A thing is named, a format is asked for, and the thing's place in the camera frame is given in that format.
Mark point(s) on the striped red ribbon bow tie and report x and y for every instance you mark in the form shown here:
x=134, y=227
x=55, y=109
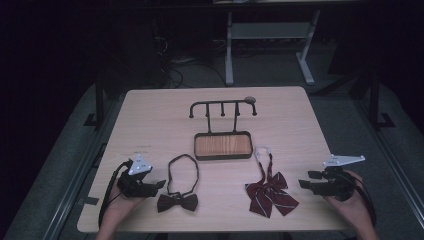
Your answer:
x=270, y=193

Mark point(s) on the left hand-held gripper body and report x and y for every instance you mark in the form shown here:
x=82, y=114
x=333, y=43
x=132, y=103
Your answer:
x=133, y=186

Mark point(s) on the grey round disc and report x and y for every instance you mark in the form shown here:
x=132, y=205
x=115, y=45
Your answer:
x=250, y=99

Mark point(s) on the white metal table frame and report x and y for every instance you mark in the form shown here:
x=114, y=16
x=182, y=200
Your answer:
x=266, y=30

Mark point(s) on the black hook rack wooden base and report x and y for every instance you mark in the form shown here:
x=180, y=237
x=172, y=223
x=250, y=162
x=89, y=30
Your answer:
x=222, y=145

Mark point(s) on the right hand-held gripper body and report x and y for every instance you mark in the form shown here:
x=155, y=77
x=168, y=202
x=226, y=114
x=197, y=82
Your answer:
x=336, y=185

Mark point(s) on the person's right hand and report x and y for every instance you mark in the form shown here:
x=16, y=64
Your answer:
x=353, y=210

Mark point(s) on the person's left hand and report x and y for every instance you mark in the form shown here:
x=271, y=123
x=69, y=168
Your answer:
x=121, y=203

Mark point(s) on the black metal stand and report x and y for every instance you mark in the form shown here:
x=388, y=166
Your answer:
x=99, y=106
x=375, y=106

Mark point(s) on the dark maroon bow tie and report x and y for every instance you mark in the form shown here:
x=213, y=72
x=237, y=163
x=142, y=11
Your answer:
x=181, y=201

